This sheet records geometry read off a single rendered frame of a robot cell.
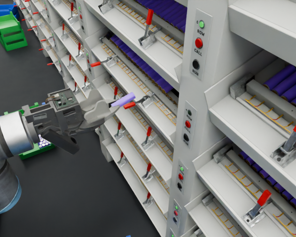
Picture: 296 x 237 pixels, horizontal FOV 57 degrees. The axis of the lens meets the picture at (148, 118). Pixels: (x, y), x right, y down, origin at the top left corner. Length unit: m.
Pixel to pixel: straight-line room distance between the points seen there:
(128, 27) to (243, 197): 0.54
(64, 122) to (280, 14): 0.45
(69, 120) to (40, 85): 1.72
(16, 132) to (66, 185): 1.01
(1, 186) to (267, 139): 0.55
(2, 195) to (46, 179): 0.95
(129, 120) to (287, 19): 0.78
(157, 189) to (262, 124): 0.67
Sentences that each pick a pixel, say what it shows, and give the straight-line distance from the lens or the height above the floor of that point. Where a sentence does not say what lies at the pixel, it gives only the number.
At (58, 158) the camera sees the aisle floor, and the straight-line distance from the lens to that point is 1.73.
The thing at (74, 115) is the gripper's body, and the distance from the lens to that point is 0.64.
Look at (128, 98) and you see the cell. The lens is 0.69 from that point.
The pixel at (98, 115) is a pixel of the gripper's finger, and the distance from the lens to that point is 0.66.
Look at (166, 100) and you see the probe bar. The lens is 0.80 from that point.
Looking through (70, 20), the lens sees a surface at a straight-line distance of 1.40.
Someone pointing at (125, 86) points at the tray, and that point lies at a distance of 0.93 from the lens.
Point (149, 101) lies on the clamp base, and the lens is 0.83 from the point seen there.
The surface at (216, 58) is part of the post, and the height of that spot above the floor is 1.03.
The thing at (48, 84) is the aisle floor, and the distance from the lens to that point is 2.34.
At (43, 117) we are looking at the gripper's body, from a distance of 0.63.
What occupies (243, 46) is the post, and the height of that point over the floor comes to 1.04.
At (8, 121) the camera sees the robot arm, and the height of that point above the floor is 0.89.
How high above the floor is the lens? 1.27
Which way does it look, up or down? 42 degrees down
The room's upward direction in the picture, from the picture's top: straight up
